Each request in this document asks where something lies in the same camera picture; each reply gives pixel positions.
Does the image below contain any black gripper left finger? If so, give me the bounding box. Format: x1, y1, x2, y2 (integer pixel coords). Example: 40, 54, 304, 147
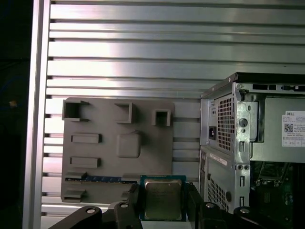
49, 183, 144, 229

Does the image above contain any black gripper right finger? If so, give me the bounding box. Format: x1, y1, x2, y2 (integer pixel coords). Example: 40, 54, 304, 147
187, 182, 286, 229

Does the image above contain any CPU with silver top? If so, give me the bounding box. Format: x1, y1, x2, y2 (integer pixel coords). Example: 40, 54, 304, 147
139, 175, 188, 221

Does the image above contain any RAM stick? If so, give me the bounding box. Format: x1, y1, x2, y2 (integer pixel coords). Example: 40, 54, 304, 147
65, 175, 141, 184

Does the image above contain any green motherboard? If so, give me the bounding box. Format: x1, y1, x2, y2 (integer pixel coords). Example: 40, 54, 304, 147
250, 161, 305, 215

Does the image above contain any black PC case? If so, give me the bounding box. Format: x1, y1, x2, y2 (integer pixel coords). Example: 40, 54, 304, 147
199, 72, 305, 229

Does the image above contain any grey plastic parts rack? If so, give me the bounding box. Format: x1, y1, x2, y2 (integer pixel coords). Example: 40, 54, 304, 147
61, 96, 176, 203

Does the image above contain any grey power supply unit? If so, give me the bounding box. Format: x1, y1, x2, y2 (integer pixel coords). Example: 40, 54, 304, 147
207, 94, 305, 163

